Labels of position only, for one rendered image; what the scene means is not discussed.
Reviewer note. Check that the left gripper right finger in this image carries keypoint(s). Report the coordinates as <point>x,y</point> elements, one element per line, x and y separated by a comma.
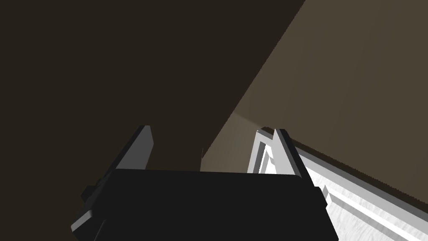
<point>286,157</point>

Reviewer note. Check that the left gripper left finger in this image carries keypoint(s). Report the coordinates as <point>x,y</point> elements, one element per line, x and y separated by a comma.
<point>137,152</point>

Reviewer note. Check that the white panelled door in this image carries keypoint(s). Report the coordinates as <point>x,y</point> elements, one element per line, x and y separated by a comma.
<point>361,211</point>

